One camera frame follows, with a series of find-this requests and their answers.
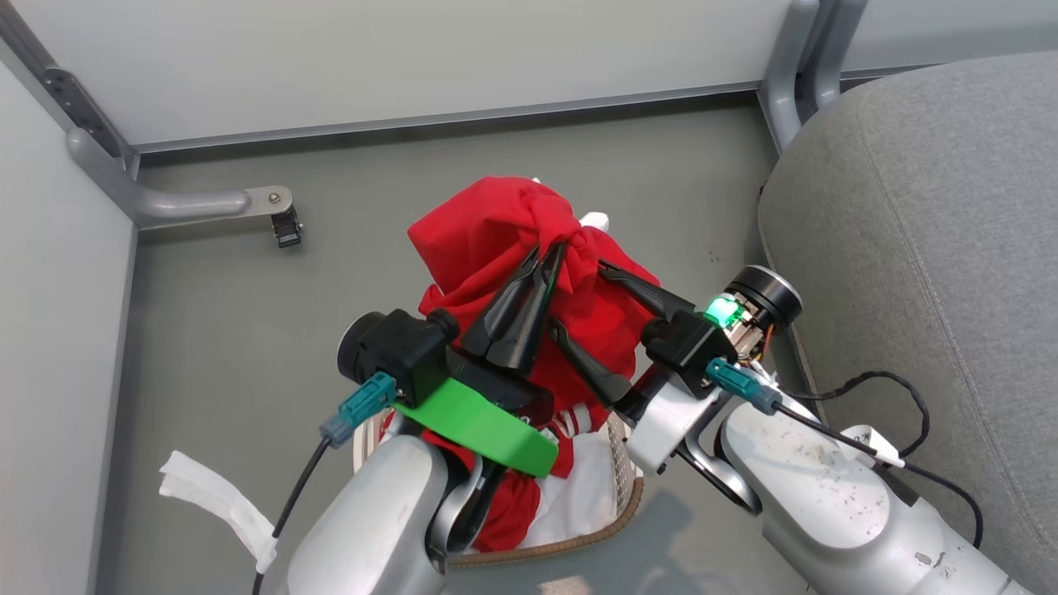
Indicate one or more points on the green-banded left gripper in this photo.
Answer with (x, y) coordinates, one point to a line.
(471, 421)

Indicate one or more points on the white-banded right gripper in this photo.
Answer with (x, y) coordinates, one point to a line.
(669, 426)

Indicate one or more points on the red garment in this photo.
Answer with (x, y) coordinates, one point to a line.
(488, 223)

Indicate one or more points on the white basket with brown rim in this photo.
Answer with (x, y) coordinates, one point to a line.
(621, 463)

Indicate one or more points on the white cloth in basket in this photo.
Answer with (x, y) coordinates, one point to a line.
(587, 496)

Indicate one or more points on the black caster wheel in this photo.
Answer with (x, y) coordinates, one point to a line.
(287, 227)

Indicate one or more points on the long grey partition foot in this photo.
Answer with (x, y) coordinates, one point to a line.
(182, 202)

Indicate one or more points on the grey fabric sofa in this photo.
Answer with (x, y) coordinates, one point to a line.
(950, 207)

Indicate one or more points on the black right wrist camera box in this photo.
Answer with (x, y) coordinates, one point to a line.
(682, 347)

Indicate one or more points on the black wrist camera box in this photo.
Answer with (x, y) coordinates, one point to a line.
(682, 347)
(397, 347)

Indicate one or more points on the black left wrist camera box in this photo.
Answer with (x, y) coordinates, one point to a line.
(397, 347)

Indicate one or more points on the teal right camera connector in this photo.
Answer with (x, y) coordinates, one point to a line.
(744, 386)

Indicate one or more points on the teal camera connector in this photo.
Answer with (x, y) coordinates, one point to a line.
(359, 409)
(744, 386)

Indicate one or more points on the teal left camera connector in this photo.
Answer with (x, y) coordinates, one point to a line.
(359, 409)

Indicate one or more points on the dark metal partition bracket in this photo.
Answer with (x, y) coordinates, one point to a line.
(83, 111)

